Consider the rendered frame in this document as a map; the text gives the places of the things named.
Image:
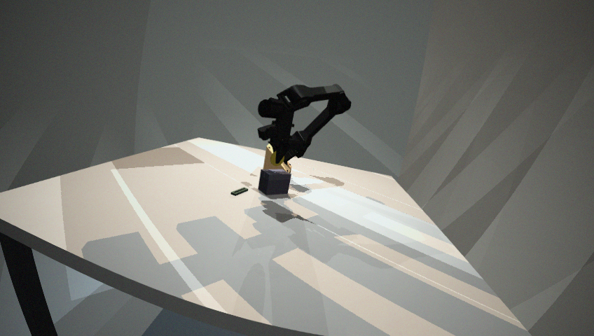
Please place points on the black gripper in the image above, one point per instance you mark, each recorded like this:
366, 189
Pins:
285, 142

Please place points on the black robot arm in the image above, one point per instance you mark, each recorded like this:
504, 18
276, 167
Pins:
301, 96

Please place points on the gold coin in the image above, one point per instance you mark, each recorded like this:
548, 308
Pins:
272, 159

